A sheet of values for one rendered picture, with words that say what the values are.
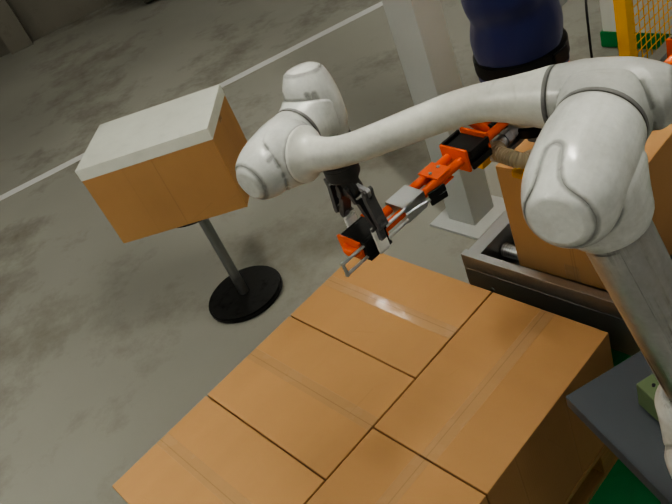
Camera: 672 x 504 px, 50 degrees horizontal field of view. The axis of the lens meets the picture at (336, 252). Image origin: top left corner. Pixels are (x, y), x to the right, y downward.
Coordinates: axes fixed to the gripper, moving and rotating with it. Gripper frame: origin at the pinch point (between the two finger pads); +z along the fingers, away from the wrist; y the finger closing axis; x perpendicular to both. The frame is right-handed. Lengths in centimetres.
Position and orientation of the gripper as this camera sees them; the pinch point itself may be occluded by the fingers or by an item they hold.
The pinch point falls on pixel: (367, 235)
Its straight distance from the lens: 158.2
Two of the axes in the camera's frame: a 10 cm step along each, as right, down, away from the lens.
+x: -7.1, 6.0, -3.6
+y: -6.2, -3.0, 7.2
